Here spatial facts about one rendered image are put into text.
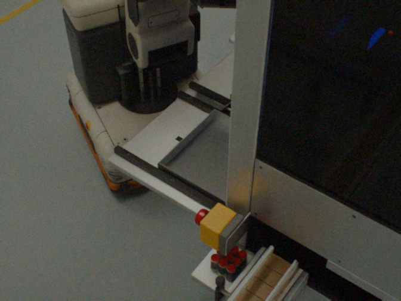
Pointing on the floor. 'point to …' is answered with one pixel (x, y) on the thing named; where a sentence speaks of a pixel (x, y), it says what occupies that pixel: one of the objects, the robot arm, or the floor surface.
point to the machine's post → (247, 104)
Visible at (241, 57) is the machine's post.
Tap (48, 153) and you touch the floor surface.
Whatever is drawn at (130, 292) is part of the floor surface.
